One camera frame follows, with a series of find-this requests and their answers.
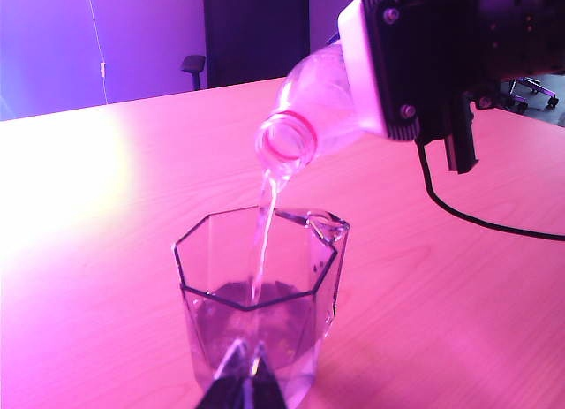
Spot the finger of the white padded right gripper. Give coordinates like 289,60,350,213
337,0,425,141

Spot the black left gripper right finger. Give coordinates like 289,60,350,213
245,340,289,409

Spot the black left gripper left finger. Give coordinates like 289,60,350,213
196,337,251,409

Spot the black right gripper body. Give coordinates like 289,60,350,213
396,0,565,176

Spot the Nongfu Spring water bottle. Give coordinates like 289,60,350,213
254,41,370,183

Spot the transparent faceted plastic mug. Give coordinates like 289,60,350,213
171,205,351,409

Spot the chair base with castor wheels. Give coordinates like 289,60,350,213
501,75,560,115

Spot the dark door panel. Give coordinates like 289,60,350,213
202,0,311,89

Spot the black office chair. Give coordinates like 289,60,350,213
179,54,207,91

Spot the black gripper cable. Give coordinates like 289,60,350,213
416,141,565,242

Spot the wall cable with inline switch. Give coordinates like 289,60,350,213
87,0,109,105

